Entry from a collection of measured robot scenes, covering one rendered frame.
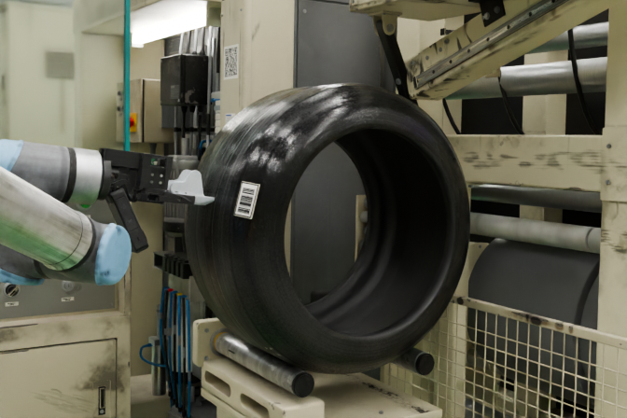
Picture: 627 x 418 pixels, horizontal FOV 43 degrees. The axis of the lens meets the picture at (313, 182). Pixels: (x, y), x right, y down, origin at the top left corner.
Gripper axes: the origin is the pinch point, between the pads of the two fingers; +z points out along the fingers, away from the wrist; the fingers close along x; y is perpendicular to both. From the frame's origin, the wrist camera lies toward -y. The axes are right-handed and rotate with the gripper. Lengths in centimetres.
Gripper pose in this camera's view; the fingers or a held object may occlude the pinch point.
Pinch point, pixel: (206, 202)
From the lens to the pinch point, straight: 142.4
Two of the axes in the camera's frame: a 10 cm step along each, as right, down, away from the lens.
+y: 1.2, -9.9, 0.1
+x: -5.2, -0.5, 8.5
